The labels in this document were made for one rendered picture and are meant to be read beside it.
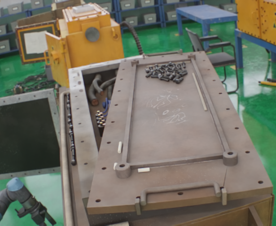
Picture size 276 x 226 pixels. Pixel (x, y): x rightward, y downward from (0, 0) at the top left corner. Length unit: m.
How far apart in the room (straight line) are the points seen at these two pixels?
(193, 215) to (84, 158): 0.38
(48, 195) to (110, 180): 2.55
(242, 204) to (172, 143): 0.28
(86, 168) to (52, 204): 2.28
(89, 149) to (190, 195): 0.44
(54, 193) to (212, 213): 2.60
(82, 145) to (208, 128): 0.41
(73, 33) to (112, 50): 0.45
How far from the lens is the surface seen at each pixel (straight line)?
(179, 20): 8.77
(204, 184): 0.93
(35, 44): 5.44
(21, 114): 2.36
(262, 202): 1.11
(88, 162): 1.16
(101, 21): 3.97
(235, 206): 1.08
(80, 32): 3.90
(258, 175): 0.97
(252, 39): 5.60
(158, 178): 0.99
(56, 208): 3.33
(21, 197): 1.79
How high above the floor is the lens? 1.90
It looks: 22 degrees down
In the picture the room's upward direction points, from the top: 8 degrees counter-clockwise
